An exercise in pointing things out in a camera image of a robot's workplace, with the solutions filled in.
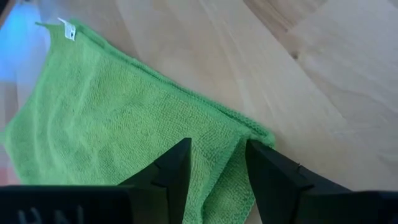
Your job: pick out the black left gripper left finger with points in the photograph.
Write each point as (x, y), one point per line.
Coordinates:
(93, 205)

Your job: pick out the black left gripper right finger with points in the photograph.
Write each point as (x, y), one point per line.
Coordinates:
(295, 202)

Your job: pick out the green microfiber towel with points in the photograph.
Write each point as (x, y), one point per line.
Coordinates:
(109, 109)

